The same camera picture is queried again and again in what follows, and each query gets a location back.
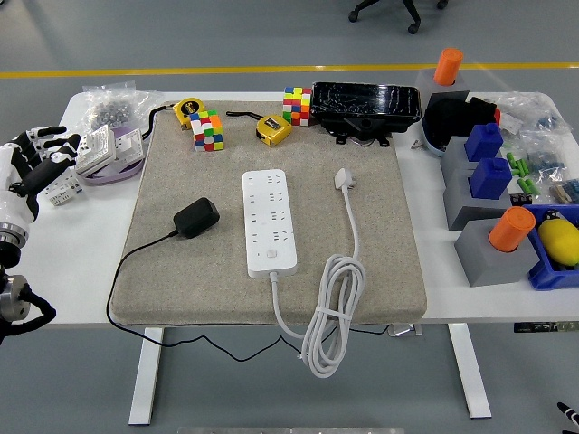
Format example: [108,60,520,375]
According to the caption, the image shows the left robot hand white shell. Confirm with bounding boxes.
[0,125,81,225]

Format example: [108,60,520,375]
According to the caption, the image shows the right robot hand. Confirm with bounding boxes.
[555,401,579,434]

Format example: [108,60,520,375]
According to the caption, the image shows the black power adapter plug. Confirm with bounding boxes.
[173,197,222,240]

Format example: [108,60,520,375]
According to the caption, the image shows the white power strip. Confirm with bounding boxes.
[242,168,299,279]

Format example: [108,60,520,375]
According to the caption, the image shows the white circuit breaker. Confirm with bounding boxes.
[43,174,86,208]

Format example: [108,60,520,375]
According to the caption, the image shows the white table leg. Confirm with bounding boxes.
[128,327,165,426]
[447,323,493,420]

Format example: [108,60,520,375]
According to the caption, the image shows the clear bag of metal nuts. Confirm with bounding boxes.
[62,80,164,141]

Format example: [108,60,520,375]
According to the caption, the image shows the blue plastic bin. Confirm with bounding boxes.
[522,203,579,291]

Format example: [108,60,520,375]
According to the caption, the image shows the grey block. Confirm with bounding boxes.
[414,67,471,109]
[440,135,503,182]
[441,169,517,231]
[453,219,542,288]

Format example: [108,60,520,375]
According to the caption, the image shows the yellow rounded object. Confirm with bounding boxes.
[536,219,579,267]

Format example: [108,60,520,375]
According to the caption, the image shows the yellow tape measure black dial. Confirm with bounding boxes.
[144,98,207,137]

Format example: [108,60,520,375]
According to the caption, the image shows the orange cylinder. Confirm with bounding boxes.
[488,206,537,253]
[432,48,464,87]

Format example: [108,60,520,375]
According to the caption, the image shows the grey-brown mat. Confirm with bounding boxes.
[110,99,429,327]

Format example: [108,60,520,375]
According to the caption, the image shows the clear bag of mixed parts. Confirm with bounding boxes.
[547,177,579,205]

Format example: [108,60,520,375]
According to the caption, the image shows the blue block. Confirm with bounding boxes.
[463,121,505,163]
[468,156,514,201]

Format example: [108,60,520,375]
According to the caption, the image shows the clear bag of blue parts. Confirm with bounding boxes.
[519,92,569,137]
[519,133,570,175]

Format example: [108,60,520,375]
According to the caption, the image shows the tall colourful puzzle cube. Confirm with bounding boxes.
[282,86,313,127]

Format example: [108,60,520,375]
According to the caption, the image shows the clear bag with white label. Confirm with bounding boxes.
[492,92,530,137]

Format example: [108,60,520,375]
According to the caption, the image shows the white and blue bowl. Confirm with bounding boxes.
[420,117,453,158]

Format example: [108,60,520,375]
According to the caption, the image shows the black cracked screen device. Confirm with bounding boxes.
[310,80,422,148]

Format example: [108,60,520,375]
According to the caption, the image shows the black office chair base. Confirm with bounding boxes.
[347,0,450,35]

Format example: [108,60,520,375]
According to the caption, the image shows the white boxed wall socket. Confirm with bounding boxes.
[74,124,118,178]

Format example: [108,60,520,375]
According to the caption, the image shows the white switch panel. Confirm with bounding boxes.
[115,128,146,163]

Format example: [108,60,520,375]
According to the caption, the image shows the thin black adapter cord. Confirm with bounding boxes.
[106,229,391,363]

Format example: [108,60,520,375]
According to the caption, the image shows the metal table bracket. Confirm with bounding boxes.
[387,323,424,338]

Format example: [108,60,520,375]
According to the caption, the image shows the yellow tape measure black strap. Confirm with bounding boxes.
[224,110,293,148]

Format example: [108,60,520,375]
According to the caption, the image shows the white strip cord with plug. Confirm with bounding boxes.
[269,167,368,380]

